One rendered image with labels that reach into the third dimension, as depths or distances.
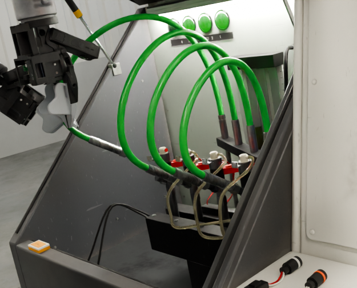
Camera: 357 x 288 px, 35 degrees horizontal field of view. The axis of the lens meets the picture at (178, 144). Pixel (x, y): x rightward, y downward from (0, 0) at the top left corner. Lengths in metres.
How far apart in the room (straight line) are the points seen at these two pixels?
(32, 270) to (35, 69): 0.54
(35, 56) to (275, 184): 0.48
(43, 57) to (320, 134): 0.51
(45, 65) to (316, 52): 0.48
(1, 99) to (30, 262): 0.39
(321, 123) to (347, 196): 0.13
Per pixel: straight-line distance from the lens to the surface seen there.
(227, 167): 1.13
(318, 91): 0.96
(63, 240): 1.49
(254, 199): 0.94
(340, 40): 0.95
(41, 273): 1.35
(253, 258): 0.96
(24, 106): 1.25
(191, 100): 0.96
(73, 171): 1.48
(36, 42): 1.08
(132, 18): 1.28
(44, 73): 1.06
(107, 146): 1.28
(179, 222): 1.23
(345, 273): 0.93
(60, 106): 1.09
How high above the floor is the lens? 1.42
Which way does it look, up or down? 13 degrees down
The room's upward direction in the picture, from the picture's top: 11 degrees counter-clockwise
